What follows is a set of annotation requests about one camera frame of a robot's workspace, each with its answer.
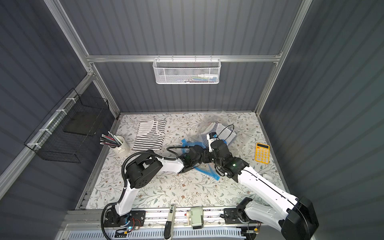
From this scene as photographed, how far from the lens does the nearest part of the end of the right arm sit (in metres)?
0.56

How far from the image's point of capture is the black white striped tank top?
1015 mm

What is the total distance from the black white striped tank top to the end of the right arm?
0.54 meters
